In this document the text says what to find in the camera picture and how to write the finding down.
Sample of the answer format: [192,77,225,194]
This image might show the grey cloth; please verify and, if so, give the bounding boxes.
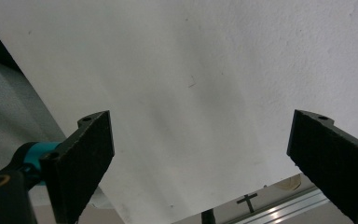
[0,56,67,179]

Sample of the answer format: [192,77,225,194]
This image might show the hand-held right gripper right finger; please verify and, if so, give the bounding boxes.
[286,108,358,224]

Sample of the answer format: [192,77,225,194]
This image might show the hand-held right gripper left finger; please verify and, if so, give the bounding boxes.
[39,109,116,224]

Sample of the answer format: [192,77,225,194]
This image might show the aluminium rail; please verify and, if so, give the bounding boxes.
[223,186,331,224]

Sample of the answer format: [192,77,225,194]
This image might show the black post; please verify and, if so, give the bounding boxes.
[200,208,217,224]

